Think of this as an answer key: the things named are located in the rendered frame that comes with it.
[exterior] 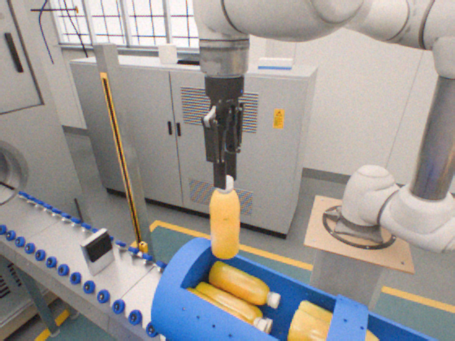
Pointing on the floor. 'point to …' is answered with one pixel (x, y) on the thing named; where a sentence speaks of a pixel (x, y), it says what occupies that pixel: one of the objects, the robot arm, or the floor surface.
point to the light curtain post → (123, 139)
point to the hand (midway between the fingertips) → (225, 170)
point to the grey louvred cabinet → (154, 108)
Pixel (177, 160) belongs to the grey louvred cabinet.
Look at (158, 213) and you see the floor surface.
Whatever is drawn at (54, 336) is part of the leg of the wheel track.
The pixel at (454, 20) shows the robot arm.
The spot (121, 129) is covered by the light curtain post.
